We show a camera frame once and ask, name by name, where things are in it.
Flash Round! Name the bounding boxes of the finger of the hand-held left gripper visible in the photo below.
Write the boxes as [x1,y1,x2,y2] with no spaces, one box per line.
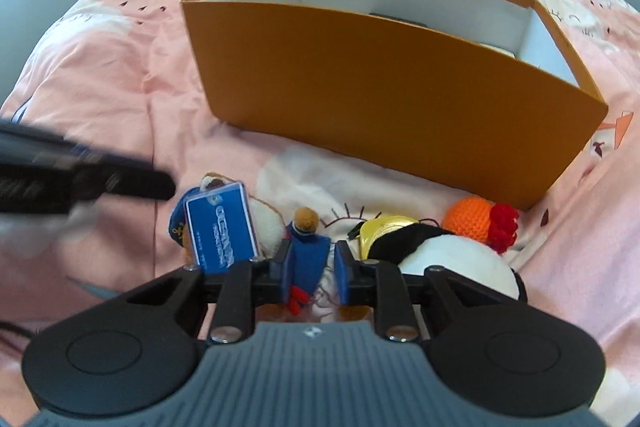
[75,147,177,204]

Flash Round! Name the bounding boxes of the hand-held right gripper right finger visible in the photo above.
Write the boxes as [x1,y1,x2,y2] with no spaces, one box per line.
[334,241,501,342]

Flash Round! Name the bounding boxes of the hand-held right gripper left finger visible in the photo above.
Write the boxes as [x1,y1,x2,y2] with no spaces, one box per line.
[127,239,293,343]

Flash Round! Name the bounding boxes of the blue felt doll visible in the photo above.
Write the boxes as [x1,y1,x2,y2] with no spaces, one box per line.
[284,207,332,319]

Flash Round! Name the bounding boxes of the orange crochet toy red comb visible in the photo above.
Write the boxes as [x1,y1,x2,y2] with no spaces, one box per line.
[442,198,521,254]

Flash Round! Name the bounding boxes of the gold round item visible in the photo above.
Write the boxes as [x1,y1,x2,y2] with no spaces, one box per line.
[359,215,417,255]

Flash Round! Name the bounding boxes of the blue card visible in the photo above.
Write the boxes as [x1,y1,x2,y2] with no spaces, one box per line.
[185,182,261,270]

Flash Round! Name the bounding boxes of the brown and white plush toy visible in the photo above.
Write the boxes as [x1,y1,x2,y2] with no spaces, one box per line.
[171,174,287,259]

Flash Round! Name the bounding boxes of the black and white penguin plush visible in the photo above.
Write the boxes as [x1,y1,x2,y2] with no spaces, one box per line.
[369,224,529,304]

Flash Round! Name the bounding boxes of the pink printed blanket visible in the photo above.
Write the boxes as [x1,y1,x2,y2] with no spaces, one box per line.
[0,0,640,410]

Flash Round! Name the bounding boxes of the orange cardboard box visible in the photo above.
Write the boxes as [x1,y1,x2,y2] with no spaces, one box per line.
[181,0,609,212]

